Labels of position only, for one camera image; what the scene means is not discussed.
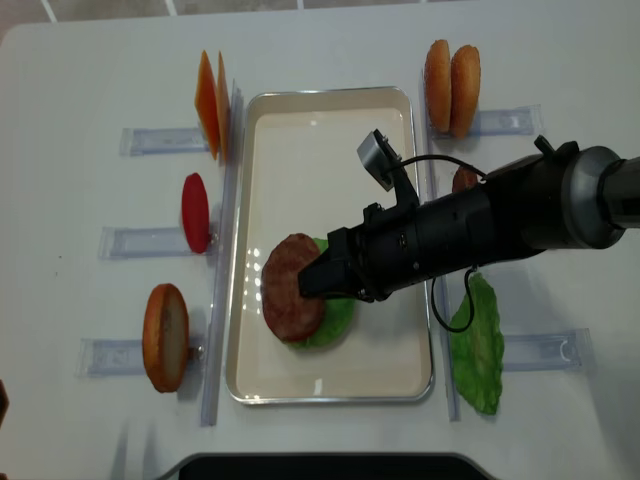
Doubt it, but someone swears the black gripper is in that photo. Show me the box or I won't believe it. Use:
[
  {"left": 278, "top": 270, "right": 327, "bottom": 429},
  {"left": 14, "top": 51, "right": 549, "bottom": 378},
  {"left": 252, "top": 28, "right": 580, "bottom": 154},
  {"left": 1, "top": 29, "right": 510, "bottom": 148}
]
[{"left": 298, "top": 186, "right": 493, "bottom": 302}]

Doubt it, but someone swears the brown meat patty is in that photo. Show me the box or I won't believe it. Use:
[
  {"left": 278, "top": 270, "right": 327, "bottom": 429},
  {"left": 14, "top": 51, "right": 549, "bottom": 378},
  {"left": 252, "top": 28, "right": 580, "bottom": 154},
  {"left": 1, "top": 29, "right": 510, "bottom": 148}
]
[{"left": 261, "top": 233, "right": 325, "bottom": 343}]

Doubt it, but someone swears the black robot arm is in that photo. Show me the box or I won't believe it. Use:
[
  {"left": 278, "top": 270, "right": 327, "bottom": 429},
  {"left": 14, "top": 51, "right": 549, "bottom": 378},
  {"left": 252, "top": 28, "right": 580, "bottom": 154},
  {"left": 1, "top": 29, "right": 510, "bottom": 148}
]
[{"left": 298, "top": 131, "right": 639, "bottom": 302}]

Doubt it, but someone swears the green lettuce leaf on tray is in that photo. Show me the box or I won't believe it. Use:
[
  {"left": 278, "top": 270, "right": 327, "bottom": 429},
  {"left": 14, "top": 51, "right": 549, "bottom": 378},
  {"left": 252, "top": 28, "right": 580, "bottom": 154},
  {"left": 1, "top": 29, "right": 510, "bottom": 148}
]
[{"left": 287, "top": 237, "right": 355, "bottom": 349}]

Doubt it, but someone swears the upright red tomato slice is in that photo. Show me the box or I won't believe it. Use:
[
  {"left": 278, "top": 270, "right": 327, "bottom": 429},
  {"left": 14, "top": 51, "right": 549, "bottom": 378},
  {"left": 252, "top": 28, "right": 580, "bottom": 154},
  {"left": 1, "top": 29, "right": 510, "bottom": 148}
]
[{"left": 181, "top": 173, "right": 211, "bottom": 254}]

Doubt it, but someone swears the right dark meat patty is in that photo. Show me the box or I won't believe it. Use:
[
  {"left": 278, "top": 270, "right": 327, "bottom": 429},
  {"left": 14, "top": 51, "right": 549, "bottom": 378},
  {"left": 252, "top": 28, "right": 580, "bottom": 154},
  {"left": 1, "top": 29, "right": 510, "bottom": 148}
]
[{"left": 452, "top": 166, "right": 479, "bottom": 193}]

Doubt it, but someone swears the upright green lettuce leaf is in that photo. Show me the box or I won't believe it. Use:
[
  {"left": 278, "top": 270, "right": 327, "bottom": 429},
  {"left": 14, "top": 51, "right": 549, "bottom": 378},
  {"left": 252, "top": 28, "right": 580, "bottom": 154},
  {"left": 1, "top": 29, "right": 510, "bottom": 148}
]
[{"left": 450, "top": 273, "right": 505, "bottom": 416}]

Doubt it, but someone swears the right orange cheese slice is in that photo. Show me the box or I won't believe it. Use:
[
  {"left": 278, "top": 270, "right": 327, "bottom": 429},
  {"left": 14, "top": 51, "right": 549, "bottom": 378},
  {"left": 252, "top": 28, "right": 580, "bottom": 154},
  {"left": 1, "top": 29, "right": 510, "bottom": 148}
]
[{"left": 217, "top": 52, "right": 230, "bottom": 162}]

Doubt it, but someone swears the orange cheese slice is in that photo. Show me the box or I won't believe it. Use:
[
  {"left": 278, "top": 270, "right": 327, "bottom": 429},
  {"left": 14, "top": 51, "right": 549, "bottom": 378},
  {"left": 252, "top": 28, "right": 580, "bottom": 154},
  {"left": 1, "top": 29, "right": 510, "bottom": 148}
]
[
  {"left": 217, "top": 52, "right": 230, "bottom": 162},
  {"left": 194, "top": 50, "right": 220, "bottom": 159}
]

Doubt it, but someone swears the left orange cheese slice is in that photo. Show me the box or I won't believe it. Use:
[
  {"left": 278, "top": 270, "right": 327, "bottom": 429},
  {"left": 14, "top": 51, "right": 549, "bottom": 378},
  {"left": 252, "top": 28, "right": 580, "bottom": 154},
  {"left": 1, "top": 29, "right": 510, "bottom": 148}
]
[{"left": 194, "top": 50, "right": 220, "bottom": 159}]

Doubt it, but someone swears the white rectangular metal tray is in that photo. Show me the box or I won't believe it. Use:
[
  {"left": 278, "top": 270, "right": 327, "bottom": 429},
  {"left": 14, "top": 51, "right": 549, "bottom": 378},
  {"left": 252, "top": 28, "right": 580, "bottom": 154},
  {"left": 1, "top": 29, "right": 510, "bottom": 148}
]
[{"left": 225, "top": 87, "right": 433, "bottom": 405}]

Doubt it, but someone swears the bun slice lower left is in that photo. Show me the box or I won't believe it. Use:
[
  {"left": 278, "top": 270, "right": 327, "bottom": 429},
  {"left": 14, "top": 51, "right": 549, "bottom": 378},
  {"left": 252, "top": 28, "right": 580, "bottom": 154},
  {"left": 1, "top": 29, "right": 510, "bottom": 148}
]
[{"left": 142, "top": 283, "right": 189, "bottom": 393}]

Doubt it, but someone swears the black object bottom edge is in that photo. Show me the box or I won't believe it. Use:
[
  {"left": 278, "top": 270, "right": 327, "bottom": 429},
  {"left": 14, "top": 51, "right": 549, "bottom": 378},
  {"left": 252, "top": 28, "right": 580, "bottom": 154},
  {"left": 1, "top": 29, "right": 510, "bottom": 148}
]
[{"left": 173, "top": 453, "right": 493, "bottom": 479}]

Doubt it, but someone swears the clear holder middle left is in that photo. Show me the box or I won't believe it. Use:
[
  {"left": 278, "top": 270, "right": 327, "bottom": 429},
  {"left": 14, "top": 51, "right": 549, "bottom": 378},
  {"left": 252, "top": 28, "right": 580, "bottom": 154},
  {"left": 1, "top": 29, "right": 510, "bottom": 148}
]
[{"left": 98, "top": 227, "right": 195, "bottom": 260}]

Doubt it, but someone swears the clear holder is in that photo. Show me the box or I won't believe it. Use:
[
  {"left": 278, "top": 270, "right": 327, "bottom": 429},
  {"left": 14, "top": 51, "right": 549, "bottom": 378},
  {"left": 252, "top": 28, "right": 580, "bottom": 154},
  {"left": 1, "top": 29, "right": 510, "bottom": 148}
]
[
  {"left": 503, "top": 329, "right": 595, "bottom": 372},
  {"left": 75, "top": 337, "right": 206, "bottom": 378},
  {"left": 98, "top": 227, "right": 195, "bottom": 260},
  {"left": 119, "top": 127, "right": 209, "bottom": 157},
  {"left": 428, "top": 104, "right": 544, "bottom": 141}
]

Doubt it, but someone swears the left bun top right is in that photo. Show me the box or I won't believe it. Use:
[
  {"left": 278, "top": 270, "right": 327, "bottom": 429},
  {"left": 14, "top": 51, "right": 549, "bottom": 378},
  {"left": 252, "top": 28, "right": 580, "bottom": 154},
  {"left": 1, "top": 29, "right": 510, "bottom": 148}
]
[{"left": 424, "top": 39, "right": 452, "bottom": 133}]

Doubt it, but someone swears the clear holder lower right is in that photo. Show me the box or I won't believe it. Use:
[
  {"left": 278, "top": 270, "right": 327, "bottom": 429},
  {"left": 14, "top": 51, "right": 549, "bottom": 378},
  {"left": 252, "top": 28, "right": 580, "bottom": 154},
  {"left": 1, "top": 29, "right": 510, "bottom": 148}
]
[{"left": 503, "top": 329, "right": 595, "bottom": 372}]

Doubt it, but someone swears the clear holder upper left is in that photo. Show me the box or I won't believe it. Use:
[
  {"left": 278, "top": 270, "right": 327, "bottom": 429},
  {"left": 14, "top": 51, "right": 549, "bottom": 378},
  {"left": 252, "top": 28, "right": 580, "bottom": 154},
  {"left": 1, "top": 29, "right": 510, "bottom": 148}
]
[{"left": 119, "top": 127, "right": 209, "bottom": 157}]

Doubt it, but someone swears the clear holder lower left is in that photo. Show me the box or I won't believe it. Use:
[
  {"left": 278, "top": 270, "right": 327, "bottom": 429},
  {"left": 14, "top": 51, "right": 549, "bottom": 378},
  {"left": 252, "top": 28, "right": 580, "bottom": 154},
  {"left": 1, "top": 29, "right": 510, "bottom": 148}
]
[{"left": 75, "top": 337, "right": 206, "bottom": 378}]

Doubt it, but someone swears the clear holder upper right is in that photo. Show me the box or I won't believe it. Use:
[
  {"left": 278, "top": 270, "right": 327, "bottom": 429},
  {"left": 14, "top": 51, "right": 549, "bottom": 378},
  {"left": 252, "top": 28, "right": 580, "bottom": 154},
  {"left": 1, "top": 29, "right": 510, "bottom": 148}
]
[{"left": 428, "top": 104, "right": 544, "bottom": 141}]

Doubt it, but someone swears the brown object left edge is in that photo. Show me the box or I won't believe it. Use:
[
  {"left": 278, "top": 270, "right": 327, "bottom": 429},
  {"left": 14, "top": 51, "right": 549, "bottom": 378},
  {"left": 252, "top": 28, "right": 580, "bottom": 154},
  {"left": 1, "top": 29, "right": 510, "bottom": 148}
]
[{"left": 0, "top": 380, "right": 10, "bottom": 426}]

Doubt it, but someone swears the long clear rail left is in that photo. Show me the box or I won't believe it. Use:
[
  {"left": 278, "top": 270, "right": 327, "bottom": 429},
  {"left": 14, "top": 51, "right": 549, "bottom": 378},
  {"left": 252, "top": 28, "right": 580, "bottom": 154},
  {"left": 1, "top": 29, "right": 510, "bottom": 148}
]
[{"left": 200, "top": 83, "right": 245, "bottom": 427}]

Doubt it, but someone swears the long clear rail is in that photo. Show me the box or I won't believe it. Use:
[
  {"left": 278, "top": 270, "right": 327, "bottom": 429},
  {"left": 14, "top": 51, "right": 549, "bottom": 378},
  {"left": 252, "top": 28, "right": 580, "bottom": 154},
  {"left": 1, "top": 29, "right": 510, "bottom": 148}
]
[
  {"left": 419, "top": 68, "right": 460, "bottom": 422},
  {"left": 200, "top": 83, "right": 245, "bottom": 427}
]

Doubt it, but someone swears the black camera cable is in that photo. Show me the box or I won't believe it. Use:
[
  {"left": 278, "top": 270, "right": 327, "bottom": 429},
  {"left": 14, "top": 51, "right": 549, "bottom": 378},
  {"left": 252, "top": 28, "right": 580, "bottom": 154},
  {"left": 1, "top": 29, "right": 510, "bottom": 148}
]
[{"left": 384, "top": 154, "right": 489, "bottom": 333}]

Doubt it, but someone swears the long clear rail right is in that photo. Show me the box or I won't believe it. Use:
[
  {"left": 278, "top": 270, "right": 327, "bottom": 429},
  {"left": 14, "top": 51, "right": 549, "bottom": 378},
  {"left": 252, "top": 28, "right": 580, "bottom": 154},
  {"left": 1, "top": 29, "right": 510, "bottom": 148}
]
[{"left": 419, "top": 68, "right": 460, "bottom": 422}]

